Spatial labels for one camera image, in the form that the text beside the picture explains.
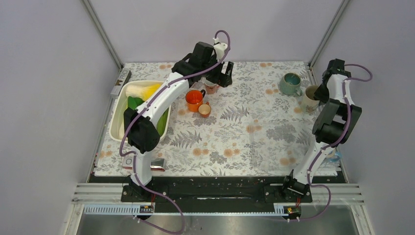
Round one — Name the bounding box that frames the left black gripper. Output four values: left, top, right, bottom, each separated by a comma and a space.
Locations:
201, 54, 232, 87

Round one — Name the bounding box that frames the cream floral mug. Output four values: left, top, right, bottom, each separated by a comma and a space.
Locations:
300, 85, 320, 114

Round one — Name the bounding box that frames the salmon pink floral mug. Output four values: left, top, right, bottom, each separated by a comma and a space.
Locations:
204, 79, 220, 94

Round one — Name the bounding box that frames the green glazed mug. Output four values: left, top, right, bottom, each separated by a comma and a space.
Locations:
279, 72, 303, 97

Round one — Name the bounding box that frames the orange mug black rim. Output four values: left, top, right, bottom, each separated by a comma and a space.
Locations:
185, 90, 206, 112

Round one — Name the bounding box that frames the small red-orange mug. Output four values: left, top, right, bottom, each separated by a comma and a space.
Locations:
198, 102, 211, 118

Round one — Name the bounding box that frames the blue glazed mug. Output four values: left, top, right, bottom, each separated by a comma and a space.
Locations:
325, 150, 343, 163

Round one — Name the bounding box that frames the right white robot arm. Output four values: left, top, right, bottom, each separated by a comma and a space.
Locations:
279, 59, 362, 202

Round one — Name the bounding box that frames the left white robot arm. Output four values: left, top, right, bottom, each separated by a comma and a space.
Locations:
122, 39, 233, 201

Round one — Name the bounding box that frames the toy yellow cabbage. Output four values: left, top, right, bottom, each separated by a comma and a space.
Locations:
125, 84, 161, 101

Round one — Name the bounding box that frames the toy green bok choy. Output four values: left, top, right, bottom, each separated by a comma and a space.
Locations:
127, 96, 169, 136

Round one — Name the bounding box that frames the white plastic tray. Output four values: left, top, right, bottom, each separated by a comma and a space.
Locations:
109, 80, 171, 141

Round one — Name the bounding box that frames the silver snack packet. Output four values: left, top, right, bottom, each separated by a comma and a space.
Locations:
122, 157, 165, 172

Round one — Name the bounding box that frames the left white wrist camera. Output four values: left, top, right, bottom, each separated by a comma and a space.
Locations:
213, 38, 228, 61

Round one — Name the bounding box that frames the grey box at wall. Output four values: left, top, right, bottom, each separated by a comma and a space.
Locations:
110, 68, 132, 98

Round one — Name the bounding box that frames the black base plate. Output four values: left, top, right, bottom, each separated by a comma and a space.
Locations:
121, 176, 313, 213

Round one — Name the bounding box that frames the white cable duct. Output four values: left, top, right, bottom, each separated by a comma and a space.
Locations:
83, 203, 302, 216

